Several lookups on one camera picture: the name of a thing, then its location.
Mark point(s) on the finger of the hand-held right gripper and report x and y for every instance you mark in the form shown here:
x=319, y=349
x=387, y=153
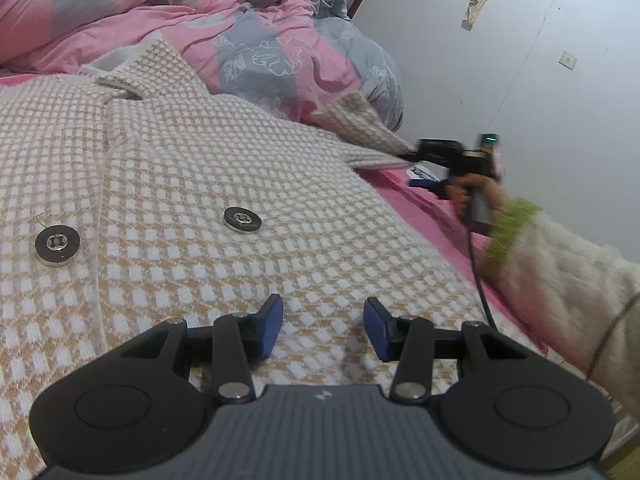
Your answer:
x=440, y=187
x=437, y=151

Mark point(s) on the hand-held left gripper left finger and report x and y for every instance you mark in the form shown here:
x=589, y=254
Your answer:
x=271, y=327

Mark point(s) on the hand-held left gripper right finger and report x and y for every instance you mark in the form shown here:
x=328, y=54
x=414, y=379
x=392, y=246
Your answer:
x=377, y=330

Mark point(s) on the beige white checked coat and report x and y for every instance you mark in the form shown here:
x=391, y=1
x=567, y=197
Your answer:
x=200, y=160

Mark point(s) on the person's right hand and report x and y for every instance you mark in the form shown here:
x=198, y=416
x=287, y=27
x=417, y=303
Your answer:
x=492, y=195

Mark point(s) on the long hanging cloth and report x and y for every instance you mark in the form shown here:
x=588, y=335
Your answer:
x=475, y=7

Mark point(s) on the pink grey floral duvet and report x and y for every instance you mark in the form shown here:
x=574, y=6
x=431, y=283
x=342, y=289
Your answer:
x=150, y=5

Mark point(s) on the white wall socket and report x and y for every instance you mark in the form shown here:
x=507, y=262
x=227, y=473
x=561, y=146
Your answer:
x=567, y=59

